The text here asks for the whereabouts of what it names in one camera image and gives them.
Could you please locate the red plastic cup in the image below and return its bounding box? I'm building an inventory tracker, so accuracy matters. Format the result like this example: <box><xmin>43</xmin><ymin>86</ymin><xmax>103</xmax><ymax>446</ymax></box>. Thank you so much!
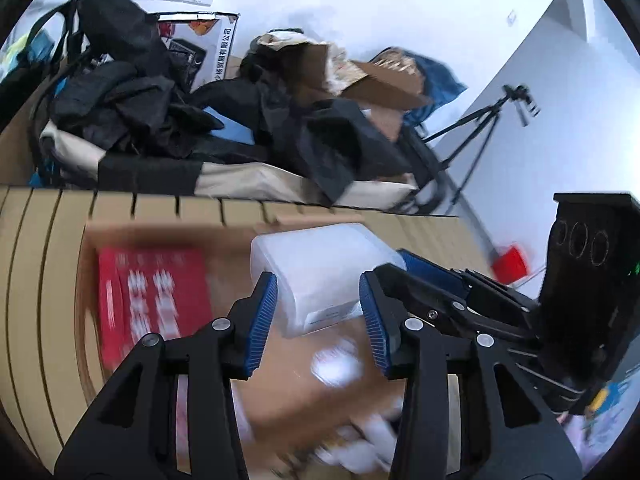
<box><xmin>490</xmin><ymin>245</ymin><xmax>529</xmax><ymax>285</ymax></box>

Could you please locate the open brown cardboard box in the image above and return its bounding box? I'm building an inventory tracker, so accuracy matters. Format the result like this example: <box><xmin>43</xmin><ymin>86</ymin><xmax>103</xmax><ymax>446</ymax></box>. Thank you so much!
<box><xmin>254</xmin><ymin>30</ymin><xmax>432</xmax><ymax>141</ymax></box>

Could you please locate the brown cardboard tray box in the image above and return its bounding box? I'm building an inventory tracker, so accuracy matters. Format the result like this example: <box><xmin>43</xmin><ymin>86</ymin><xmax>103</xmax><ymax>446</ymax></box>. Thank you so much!
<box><xmin>75</xmin><ymin>221</ymin><xmax>405</xmax><ymax>471</ymax></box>

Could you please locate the black camera tripod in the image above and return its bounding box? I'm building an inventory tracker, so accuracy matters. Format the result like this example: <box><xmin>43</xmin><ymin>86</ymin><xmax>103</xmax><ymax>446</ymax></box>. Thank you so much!
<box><xmin>422</xmin><ymin>83</ymin><xmax>542</xmax><ymax>216</ymax></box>

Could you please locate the blue bag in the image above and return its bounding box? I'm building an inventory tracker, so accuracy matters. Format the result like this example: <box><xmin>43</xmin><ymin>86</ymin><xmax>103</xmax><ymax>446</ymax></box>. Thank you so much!
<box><xmin>370</xmin><ymin>47</ymin><xmax>468</xmax><ymax>127</ymax></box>

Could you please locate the small white sachet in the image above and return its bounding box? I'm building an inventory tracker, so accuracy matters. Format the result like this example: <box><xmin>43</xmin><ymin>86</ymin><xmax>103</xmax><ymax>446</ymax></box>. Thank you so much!
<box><xmin>310</xmin><ymin>338</ymin><xmax>363</xmax><ymax>389</ymax></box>

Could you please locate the white printed carton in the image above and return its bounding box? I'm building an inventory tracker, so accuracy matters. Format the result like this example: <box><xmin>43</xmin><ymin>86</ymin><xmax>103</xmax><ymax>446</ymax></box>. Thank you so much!
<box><xmin>154</xmin><ymin>12</ymin><xmax>240</xmax><ymax>93</ymax></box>

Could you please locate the red printed box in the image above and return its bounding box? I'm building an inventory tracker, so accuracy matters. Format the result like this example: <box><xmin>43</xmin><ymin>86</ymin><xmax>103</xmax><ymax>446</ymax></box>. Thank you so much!
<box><xmin>98</xmin><ymin>247</ymin><xmax>213</xmax><ymax>372</ymax></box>

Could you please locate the beige mattress cushion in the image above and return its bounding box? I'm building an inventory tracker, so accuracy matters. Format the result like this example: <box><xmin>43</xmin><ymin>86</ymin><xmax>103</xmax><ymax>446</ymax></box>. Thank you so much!
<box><xmin>40</xmin><ymin>122</ymin><xmax>418</xmax><ymax>210</ymax></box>

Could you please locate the black clothes pile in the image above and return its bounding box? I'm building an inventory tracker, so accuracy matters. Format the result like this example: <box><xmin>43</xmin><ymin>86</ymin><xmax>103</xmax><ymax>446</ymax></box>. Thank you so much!
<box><xmin>46</xmin><ymin>0</ymin><xmax>413</xmax><ymax>200</ymax></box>

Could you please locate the translucent white plastic box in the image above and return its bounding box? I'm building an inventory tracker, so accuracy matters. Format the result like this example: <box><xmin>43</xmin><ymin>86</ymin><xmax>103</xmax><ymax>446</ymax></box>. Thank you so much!
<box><xmin>250</xmin><ymin>223</ymin><xmax>407</xmax><ymax>338</ymax></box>

